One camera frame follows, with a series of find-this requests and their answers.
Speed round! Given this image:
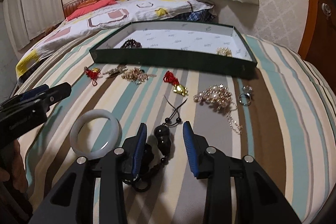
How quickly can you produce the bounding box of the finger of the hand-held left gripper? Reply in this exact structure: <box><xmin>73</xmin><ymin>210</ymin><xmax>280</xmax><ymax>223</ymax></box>
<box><xmin>13</xmin><ymin>84</ymin><xmax>50</xmax><ymax>104</ymax></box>
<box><xmin>0</xmin><ymin>83</ymin><xmax>72</xmax><ymax>115</ymax></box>

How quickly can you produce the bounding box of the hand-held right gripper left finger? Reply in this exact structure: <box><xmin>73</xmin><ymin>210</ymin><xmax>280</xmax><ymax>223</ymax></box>
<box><xmin>28</xmin><ymin>123</ymin><xmax>147</xmax><ymax>224</ymax></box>

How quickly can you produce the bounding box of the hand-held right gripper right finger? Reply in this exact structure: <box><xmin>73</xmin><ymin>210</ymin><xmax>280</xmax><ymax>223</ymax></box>
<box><xmin>183</xmin><ymin>121</ymin><xmax>302</xmax><ymax>224</ymax></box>

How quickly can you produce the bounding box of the black gourd bead necklace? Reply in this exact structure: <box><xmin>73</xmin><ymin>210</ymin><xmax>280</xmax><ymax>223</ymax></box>
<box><xmin>123</xmin><ymin>95</ymin><xmax>188</xmax><ymax>191</ymax></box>

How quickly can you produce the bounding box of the white jade bangle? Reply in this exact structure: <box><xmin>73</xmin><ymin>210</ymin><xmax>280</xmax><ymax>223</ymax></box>
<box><xmin>70</xmin><ymin>109</ymin><xmax>122</xmax><ymax>160</ymax></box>

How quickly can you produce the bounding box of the plain silver ring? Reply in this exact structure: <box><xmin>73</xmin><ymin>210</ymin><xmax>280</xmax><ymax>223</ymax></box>
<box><xmin>238</xmin><ymin>94</ymin><xmax>252</xmax><ymax>106</ymax></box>

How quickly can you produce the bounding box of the rose gold chain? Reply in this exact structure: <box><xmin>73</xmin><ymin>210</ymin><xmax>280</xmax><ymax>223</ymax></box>
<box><xmin>121</xmin><ymin>69</ymin><xmax>157</xmax><ymax>85</ymax></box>

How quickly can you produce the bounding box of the white jewellery box tray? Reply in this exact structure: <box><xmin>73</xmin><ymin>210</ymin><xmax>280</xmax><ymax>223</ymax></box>
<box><xmin>89</xmin><ymin>21</ymin><xmax>259</xmax><ymax>80</ymax></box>

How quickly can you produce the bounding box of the person's left hand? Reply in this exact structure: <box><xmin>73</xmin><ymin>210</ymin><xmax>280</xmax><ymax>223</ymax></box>
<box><xmin>0</xmin><ymin>139</ymin><xmax>28</xmax><ymax>191</ymax></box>

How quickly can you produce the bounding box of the small red knot gold charm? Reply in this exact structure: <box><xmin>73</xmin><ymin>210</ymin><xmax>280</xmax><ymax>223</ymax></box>
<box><xmin>84</xmin><ymin>67</ymin><xmax>103</xmax><ymax>86</ymax></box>

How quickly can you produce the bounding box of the large red knot gold charm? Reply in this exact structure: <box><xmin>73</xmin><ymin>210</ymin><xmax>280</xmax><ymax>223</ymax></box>
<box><xmin>163</xmin><ymin>71</ymin><xmax>189</xmax><ymax>96</ymax></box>

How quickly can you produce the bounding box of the striped bed mattress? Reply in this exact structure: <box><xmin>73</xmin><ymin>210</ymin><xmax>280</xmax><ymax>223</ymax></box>
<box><xmin>16</xmin><ymin>27</ymin><xmax>336</xmax><ymax>224</ymax></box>

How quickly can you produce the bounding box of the red pillow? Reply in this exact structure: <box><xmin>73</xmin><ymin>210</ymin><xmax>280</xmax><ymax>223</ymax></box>
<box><xmin>66</xmin><ymin>0</ymin><xmax>116</xmax><ymax>21</ymax></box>

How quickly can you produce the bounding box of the white patterned quilt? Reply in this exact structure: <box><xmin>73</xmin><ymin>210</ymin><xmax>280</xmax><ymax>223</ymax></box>
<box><xmin>16</xmin><ymin>0</ymin><xmax>214</xmax><ymax>77</ymax></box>

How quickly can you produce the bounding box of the gold flower brooch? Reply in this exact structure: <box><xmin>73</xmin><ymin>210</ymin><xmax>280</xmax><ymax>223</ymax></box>
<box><xmin>216</xmin><ymin>47</ymin><xmax>234</xmax><ymax>58</ymax></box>

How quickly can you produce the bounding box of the blue plaid blanket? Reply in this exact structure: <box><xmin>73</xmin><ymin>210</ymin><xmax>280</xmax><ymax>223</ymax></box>
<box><xmin>168</xmin><ymin>9</ymin><xmax>218</xmax><ymax>24</ymax></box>

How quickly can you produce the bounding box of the wooden door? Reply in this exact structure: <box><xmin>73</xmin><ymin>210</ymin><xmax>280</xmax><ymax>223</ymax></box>
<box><xmin>298</xmin><ymin>0</ymin><xmax>336</xmax><ymax>67</ymax></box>

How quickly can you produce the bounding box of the metal door knob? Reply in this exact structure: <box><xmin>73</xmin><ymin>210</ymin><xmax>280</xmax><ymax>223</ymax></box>
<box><xmin>322</xmin><ymin>3</ymin><xmax>332</xmax><ymax>20</ymax></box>

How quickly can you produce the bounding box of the pearl and gold necklace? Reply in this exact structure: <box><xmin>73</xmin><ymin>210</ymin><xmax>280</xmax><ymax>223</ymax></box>
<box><xmin>194</xmin><ymin>84</ymin><xmax>243</xmax><ymax>135</ymax></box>

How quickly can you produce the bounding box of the dark bead bracelet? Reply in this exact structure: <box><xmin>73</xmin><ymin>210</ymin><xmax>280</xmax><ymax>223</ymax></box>
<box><xmin>121</xmin><ymin>39</ymin><xmax>142</xmax><ymax>49</ymax></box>

